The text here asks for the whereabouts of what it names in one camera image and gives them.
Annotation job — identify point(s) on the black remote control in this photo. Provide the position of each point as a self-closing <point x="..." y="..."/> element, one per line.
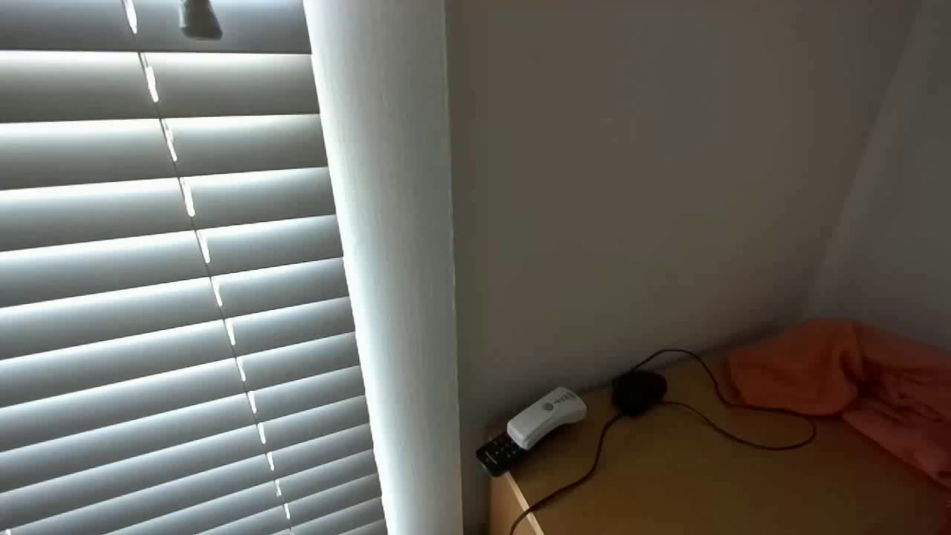
<point x="500" y="452"/>

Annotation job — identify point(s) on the orange cloth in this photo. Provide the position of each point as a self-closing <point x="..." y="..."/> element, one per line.
<point x="885" y="388"/>

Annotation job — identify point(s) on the white window blinds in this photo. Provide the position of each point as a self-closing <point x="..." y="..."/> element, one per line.
<point x="176" y="341"/>

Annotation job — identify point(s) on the black round puck device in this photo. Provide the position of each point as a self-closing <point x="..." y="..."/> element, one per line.
<point x="636" y="391"/>

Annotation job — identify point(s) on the white handheld device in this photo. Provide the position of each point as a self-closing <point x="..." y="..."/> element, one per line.
<point x="542" y="418"/>

